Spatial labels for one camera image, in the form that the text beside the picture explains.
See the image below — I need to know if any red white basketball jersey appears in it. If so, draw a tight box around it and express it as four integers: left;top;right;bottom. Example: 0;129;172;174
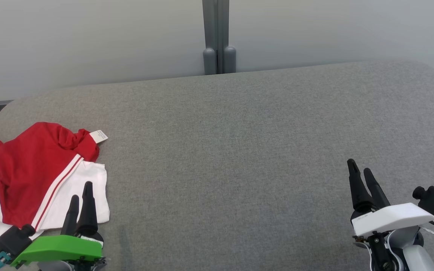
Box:
0;122;110;261

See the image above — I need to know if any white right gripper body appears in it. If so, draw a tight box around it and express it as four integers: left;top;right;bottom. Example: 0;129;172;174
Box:
351;202;434;271

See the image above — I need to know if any grey fabric sofa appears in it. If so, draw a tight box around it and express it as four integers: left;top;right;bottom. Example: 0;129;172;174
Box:
0;60;434;271

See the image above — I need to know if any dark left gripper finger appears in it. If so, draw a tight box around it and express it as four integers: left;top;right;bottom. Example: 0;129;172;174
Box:
61;195;80;237
76;181;99;238

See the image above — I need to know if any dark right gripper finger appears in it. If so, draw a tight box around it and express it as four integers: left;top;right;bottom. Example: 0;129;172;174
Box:
347;159;374;213
363;168;391;210

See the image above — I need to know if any grey partition post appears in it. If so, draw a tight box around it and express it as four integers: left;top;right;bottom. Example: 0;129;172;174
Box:
202;0;237;75

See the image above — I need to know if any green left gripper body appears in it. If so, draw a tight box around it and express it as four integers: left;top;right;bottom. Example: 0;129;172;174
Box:
11;231;107;271

